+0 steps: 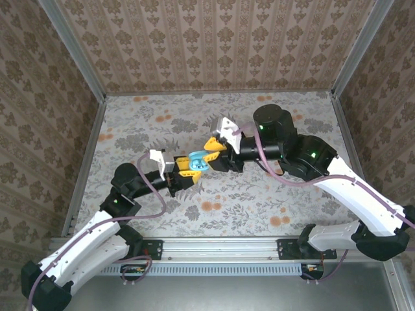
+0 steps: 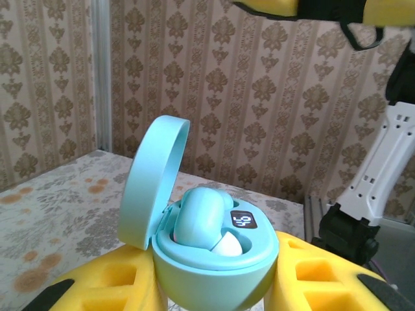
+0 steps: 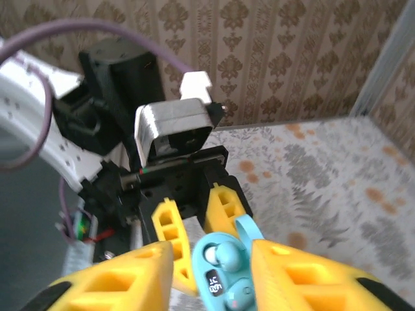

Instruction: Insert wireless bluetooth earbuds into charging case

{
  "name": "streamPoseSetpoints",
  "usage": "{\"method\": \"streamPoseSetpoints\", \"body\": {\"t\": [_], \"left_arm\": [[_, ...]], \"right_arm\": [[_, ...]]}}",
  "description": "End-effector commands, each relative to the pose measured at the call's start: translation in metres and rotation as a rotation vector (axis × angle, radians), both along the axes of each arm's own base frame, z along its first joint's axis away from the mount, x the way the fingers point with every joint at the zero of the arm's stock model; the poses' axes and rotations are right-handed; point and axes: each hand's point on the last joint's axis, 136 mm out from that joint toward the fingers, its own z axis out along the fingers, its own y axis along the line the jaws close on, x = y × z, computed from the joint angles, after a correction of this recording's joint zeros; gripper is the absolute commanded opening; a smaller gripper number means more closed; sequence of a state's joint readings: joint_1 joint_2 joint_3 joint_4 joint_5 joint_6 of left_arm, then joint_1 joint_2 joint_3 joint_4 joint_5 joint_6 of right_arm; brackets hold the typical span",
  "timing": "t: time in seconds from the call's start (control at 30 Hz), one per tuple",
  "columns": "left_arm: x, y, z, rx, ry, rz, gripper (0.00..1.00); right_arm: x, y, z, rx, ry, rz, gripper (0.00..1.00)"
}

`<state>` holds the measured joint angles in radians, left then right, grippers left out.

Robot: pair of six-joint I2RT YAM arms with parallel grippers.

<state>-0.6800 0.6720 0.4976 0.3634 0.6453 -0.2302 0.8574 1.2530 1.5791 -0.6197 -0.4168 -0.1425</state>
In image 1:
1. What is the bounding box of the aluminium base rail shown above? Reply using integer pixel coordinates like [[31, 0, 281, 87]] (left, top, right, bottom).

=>
[[93, 237, 357, 262]]

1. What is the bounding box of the floral patterned table cover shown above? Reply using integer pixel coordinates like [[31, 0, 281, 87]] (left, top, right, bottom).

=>
[[76, 91, 374, 237]]

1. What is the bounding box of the aluminium corner post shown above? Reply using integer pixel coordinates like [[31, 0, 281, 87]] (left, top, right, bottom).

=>
[[37, 0, 107, 103], [330, 0, 396, 98]]

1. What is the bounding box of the grey slotted cable duct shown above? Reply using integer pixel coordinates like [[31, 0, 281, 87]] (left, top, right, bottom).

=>
[[84, 262, 304, 277]]

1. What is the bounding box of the aluminium side rail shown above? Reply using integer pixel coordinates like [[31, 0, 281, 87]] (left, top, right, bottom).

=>
[[329, 92, 369, 195], [62, 97, 108, 231]]

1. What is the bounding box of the grey metal panel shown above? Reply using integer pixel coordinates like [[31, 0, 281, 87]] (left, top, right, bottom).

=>
[[50, 275, 403, 311]]

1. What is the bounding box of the thin aluminium wall rail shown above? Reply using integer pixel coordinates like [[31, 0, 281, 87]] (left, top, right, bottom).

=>
[[105, 89, 335, 97]]

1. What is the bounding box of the blue earbud charging case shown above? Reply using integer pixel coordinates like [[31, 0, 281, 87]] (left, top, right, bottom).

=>
[[189, 150, 211, 172]]

